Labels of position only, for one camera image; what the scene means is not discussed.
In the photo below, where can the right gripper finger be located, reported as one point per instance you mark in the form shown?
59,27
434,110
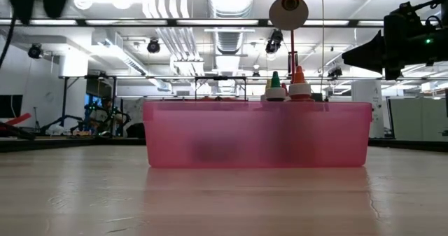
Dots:
369,59

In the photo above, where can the large orange food colouring bottle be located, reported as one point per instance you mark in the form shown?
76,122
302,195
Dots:
300,89

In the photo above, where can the large red food colouring bottle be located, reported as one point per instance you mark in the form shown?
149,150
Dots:
285,88

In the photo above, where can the large green food colouring bottle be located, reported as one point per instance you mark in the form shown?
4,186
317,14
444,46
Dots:
275,93

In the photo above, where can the large yellow food colouring bottle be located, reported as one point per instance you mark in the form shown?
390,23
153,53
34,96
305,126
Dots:
267,84

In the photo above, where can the black background robot arm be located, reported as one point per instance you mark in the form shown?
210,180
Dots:
59,120

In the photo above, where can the white round column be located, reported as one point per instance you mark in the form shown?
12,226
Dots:
367,89

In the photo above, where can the black ceiling spotlight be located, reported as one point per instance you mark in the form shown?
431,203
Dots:
274,41
153,46
335,72
35,51

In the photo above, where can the black screen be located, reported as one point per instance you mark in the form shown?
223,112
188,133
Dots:
317,96

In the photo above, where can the grey-green partition panel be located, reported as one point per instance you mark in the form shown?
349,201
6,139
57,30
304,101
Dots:
416,117

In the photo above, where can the red desk lamp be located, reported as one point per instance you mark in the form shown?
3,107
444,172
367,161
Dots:
288,17

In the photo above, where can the black monitor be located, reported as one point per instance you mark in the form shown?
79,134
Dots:
10,106

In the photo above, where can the red tube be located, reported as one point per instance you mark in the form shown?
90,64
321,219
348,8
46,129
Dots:
19,118

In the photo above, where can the person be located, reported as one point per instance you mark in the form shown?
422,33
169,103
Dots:
101,117

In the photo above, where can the pink translucent plastic bin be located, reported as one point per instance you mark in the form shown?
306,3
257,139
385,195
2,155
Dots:
245,131

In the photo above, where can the black aluminium table frame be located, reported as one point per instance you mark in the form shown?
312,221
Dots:
70,143

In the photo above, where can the black metal rig frame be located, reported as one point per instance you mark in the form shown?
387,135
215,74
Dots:
220,77

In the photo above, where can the silver ventilation duct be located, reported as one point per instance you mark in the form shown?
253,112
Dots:
229,1

